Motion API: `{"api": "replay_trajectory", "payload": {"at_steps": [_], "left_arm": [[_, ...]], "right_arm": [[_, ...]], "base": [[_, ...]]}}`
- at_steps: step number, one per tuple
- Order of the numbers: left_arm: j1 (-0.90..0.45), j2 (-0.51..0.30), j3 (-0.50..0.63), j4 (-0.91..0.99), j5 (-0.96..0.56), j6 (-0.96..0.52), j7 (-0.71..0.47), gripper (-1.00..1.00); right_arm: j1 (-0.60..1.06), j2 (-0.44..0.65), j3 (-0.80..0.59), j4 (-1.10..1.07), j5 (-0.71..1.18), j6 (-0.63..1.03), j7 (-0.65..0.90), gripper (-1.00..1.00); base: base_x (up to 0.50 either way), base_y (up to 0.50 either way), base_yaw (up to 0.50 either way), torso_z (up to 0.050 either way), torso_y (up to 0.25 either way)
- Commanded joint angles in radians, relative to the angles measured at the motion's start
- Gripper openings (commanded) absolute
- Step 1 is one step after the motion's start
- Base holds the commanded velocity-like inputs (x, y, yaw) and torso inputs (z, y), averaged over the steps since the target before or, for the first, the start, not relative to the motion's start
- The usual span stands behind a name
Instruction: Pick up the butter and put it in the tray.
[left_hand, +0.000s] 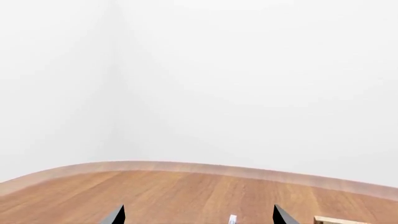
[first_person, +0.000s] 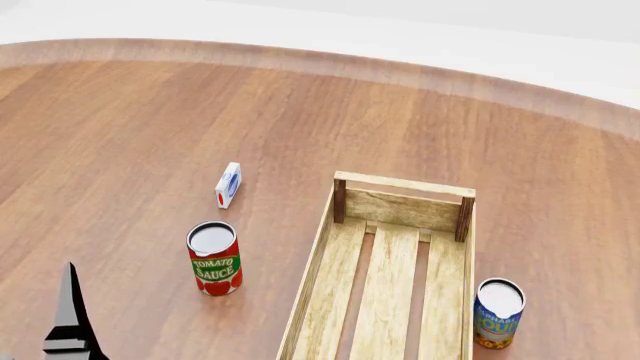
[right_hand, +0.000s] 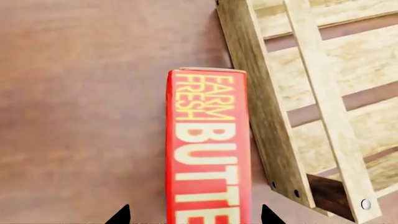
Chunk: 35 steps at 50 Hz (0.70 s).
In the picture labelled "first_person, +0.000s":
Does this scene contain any red tomato sauce can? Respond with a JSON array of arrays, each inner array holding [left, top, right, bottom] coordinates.
[[185, 220, 244, 297]]

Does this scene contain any blue alphabet soup can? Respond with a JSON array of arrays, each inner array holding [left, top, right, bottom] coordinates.
[[472, 277, 527, 351]]

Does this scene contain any light wooden slatted tray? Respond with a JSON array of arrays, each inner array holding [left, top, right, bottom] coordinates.
[[275, 170, 477, 360]]

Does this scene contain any white butter box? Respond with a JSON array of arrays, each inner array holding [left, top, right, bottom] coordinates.
[[214, 161, 244, 210]]

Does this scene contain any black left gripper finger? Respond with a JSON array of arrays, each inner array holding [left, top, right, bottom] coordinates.
[[53, 261, 94, 333]]

